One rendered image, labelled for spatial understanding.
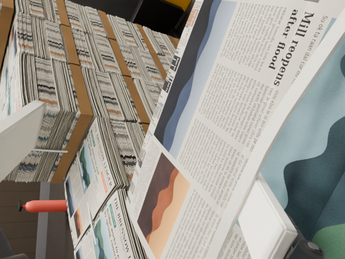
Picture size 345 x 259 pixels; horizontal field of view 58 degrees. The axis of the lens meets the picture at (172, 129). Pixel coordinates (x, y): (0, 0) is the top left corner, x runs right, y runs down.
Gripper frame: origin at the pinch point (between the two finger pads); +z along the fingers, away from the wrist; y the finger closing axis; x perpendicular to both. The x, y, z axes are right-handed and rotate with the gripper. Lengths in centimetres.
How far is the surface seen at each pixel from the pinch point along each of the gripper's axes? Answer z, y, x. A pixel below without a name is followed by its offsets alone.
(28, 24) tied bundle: 118, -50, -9
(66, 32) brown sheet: 126, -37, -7
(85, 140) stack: 87, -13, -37
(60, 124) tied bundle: 83, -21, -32
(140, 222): 12.8, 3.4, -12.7
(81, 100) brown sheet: 89, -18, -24
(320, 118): 0.1, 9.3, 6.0
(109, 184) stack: 64, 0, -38
